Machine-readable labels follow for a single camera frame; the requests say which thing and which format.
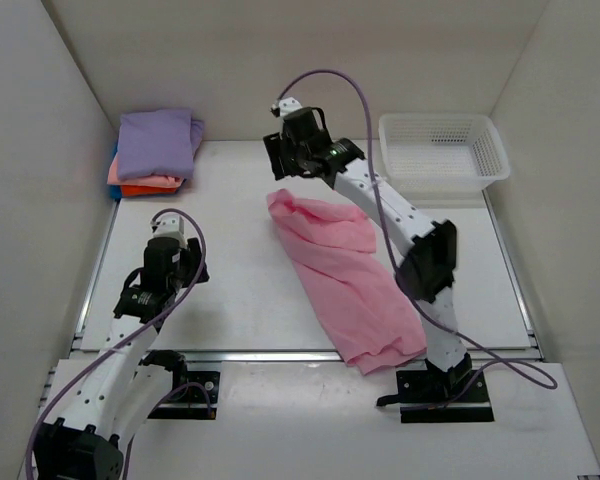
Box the aluminium table edge rail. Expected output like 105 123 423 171
74 200 540 362

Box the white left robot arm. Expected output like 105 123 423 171
25 234 209 479

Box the folded salmon t-shirt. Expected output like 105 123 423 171
107 154 184 189

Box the white plastic basket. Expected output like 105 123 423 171
378 113 510 198

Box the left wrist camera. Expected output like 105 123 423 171
151 213 186 248

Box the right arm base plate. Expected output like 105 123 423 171
376 370 495 424

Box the pink t-shirt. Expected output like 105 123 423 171
267 189 426 375

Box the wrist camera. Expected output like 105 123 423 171
270 97 302 119
151 213 186 248

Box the folded purple t-shirt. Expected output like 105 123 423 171
117 108 205 180

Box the folded blue t-shirt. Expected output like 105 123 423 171
107 144 123 201

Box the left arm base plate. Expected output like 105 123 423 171
149 370 221 421

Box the folded orange t-shirt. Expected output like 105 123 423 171
119 185 180 198

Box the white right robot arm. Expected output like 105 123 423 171
263 98 472 401

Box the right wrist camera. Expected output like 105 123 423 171
270 97 302 119

